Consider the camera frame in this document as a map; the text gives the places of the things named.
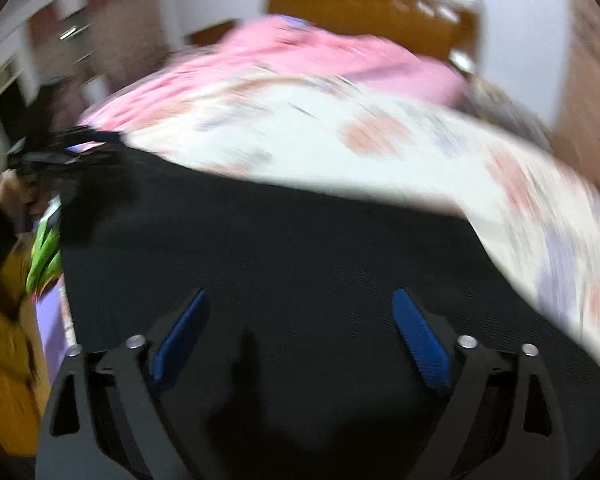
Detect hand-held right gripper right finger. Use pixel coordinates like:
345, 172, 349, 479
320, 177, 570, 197
391, 287, 571, 480

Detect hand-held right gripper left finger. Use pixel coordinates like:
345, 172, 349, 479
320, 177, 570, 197
35, 287, 211, 480

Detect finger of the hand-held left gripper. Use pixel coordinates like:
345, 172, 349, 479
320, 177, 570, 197
55, 127, 128, 166

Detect black pants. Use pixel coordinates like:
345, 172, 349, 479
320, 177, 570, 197
55, 147, 600, 480

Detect person's left hand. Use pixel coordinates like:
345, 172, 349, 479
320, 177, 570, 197
0, 167, 48, 223

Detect green white cloth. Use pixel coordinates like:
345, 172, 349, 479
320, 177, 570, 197
26, 217, 63, 296

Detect wide brown striped curtain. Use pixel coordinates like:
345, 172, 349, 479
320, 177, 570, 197
27, 0, 156, 96

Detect purple floor mat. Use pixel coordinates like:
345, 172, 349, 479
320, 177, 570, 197
34, 280, 78, 366

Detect small wooden headboard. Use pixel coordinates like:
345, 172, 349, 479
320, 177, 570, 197
187, 20, 238, 46

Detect floral bed sheet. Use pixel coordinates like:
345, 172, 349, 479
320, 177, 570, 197
80, 67, 600, 346

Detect pink blanket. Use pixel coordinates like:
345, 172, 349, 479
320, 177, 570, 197
80, 15, 473, 131

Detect cloth-covered nightstand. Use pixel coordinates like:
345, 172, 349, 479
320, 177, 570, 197
462, 77, 553, 151

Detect light wooden wardrobe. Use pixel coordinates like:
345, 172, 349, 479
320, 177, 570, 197
550, 0, 600, 196

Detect large wooden headboard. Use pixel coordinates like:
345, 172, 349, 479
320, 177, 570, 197
262, 0, 483, 73

